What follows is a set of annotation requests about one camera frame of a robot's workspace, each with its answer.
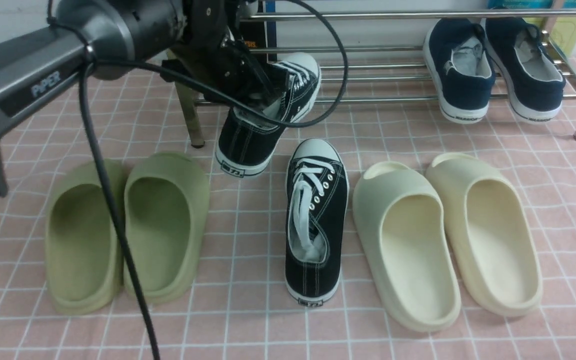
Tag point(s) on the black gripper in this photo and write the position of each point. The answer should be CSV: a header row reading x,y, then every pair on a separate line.
x,y
212,50

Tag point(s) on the black canvas sneaker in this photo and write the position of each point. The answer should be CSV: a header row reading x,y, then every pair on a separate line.
x,y
246,144
317,192

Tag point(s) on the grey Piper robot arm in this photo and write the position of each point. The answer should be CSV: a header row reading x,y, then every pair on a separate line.
x,y
38,67

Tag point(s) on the metal shoe rack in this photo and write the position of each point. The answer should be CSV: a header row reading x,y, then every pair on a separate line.
x,y
190,99

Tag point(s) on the navy left slip-on shoe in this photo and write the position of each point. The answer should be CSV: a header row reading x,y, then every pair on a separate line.
x,y
460,68

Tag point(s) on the navy slip-on shoe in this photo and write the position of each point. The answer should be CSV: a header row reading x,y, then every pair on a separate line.
x,y
460,68
533,81

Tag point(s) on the navy right slip-on shoe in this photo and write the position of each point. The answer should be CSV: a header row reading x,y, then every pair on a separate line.
x,y
533,81

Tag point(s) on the pink checked tablecloth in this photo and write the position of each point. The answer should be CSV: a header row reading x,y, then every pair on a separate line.
x,y
239,307

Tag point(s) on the green right foam slipper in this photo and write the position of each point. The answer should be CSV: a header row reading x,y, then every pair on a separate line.
x,y
166,203

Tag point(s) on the green foam slipper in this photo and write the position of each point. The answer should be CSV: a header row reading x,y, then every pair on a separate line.
x,y
83,260
166,203

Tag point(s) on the cream left foam slipper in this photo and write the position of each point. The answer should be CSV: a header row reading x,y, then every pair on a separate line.
x,y
399,218

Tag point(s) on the cream foam slipper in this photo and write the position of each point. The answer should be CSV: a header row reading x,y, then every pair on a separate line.
x,y
489,234
399,218

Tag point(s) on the green left foam slipper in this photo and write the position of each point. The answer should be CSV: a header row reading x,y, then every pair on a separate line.
x,y
83,260

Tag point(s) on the cream right foam slipper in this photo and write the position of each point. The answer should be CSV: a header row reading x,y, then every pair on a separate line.
x,y
489,234

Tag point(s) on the yellow-green book at right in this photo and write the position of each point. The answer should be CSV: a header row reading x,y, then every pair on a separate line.
x,y
564,30

